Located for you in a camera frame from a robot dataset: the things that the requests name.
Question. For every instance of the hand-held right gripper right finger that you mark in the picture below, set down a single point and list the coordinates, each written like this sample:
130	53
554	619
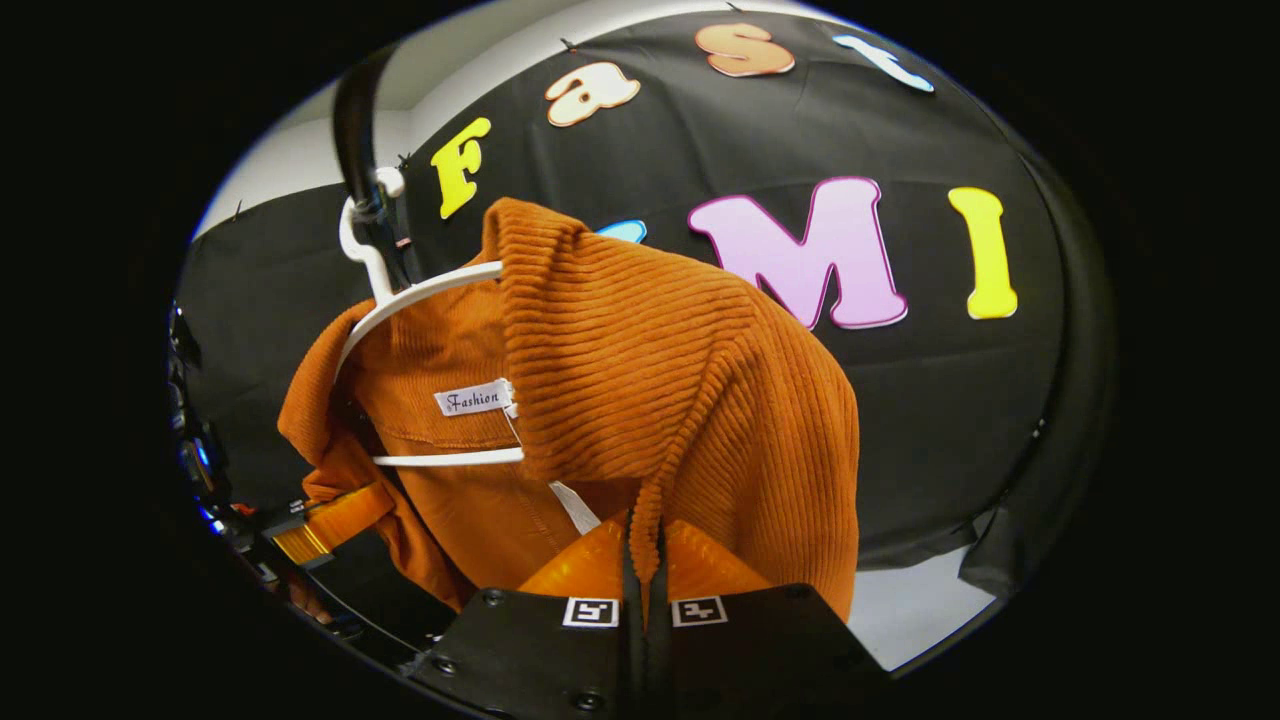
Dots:
750	650

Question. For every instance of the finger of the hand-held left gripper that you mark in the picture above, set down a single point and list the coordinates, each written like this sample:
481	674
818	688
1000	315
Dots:
335	520

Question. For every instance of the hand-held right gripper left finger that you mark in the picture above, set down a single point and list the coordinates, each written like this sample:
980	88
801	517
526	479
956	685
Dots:
540	650

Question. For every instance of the white plastic clothes hanger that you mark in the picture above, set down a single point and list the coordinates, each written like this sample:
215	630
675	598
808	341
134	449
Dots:
400	300

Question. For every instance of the black clothes rack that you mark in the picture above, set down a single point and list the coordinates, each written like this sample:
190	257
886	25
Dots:
352	120

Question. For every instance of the black backdrop cloth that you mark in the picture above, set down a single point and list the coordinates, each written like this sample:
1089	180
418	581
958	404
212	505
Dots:
900	420

